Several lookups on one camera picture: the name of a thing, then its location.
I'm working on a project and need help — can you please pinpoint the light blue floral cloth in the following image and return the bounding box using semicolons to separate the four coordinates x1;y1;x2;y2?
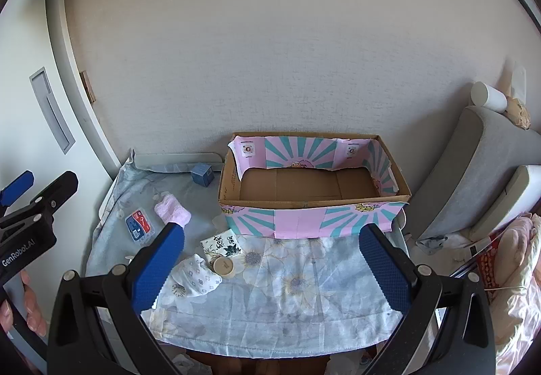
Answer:
85;155;406;361

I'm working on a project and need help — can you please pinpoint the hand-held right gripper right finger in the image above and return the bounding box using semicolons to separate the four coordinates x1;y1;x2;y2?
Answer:
359;223;497;375

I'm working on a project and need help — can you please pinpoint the pink blanket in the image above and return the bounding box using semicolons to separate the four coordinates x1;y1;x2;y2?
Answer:
486;214;541;359

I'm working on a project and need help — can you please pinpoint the brown wooden block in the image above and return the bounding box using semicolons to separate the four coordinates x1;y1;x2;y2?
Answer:
79;71;97;104

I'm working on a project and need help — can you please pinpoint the white door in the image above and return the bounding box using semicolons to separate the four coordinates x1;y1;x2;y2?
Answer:
0;0;127;240

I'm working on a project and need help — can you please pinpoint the white roll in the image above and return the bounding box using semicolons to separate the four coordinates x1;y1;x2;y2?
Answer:
470;81;508;114

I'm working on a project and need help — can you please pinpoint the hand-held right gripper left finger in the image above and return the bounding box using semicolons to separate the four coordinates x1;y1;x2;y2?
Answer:
47;223;187;375

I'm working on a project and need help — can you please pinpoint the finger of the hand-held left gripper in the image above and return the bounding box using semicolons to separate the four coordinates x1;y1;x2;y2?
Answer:
0;170;35;216
0;171;79;230

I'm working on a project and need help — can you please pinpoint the grey sock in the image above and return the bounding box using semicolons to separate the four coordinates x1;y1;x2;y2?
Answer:
416;233;449;255

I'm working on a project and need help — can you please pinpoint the beige plush toy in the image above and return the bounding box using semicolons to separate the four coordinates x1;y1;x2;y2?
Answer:
505;96;532;131

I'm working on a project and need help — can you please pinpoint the person's left hand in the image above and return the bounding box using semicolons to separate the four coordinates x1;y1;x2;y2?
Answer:
0;271;48;337

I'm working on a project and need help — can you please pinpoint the white floral tissue packet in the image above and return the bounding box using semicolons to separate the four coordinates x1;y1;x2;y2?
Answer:
200;231;242;261

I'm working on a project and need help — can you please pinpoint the cardboard box with pink lining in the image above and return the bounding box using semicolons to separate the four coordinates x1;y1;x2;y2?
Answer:
217;131;411;239

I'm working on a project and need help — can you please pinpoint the pink fluffy towel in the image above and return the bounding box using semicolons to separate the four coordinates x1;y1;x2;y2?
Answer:
154;194;192;228

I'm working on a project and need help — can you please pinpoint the white patterned sock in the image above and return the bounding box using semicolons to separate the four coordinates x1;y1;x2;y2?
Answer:
171;254;223;298

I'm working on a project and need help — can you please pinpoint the white wall plate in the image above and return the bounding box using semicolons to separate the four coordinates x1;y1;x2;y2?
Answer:
509;62;527;99

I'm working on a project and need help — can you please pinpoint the grey white folded chair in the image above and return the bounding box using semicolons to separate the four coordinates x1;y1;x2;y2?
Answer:
416;104;518;242

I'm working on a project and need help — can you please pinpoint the red book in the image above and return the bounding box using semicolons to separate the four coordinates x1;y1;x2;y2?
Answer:
450;227;514;287

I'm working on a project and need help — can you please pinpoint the white cushion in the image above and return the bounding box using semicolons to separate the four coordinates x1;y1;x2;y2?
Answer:
473;165;541;232

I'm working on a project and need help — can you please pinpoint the grey recessed door handle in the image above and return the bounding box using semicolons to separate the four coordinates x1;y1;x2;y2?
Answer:
29;67;77;155

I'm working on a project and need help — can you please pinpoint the small dark blue box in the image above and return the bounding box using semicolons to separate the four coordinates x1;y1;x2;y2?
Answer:
190;164;214;188

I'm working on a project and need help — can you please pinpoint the blue and red packet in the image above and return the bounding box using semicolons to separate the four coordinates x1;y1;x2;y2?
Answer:
125;209;156;241

